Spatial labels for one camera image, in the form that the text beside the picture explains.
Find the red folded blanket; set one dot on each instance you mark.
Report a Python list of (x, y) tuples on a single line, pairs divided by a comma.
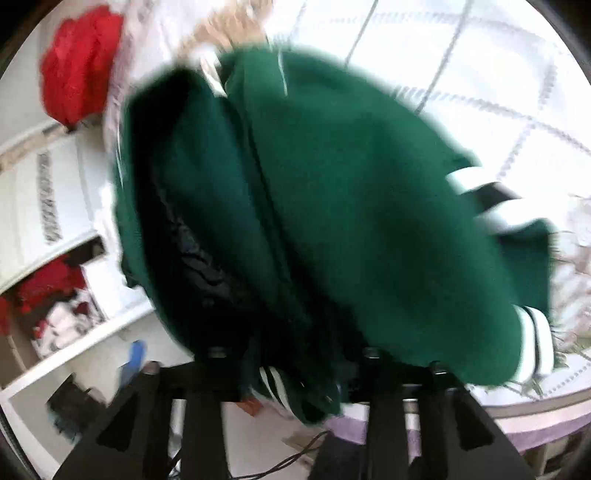
[(78, 64)]

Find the green and cream varsity jacket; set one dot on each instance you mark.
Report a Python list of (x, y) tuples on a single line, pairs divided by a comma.
[(332, 221)]

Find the orange object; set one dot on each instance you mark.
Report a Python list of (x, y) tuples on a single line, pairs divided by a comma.
[(251, 408)]

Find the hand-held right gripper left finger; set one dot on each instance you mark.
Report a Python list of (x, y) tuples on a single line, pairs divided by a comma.
[(217, 371)]

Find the blue object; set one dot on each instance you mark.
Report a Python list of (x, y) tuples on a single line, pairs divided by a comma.
[(134, 362)]

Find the white wardrobe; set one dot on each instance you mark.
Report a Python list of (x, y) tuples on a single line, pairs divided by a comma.
[(60, 258)]

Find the dark cloth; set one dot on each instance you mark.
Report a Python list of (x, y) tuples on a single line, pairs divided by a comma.
[(69, 408)]

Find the red and white clothes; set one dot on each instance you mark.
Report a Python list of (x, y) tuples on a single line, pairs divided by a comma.
[(53, 304)]

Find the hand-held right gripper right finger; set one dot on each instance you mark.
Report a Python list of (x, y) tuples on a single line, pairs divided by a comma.
[(375, 371)]

